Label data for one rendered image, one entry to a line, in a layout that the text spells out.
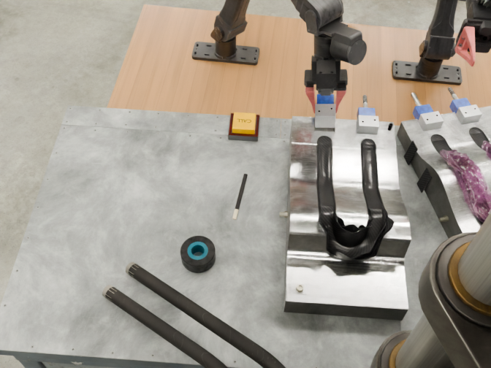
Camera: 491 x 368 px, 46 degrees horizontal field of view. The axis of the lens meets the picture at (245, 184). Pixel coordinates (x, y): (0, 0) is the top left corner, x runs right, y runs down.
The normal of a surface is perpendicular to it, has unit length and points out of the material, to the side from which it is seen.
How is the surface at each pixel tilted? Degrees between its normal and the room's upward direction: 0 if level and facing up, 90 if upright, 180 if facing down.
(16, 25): 0
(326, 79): 71
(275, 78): 0
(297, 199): 27
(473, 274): 90
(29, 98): 0
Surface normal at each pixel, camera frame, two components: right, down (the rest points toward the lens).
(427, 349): -0.80, 0.48
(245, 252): 0.01, -0.58
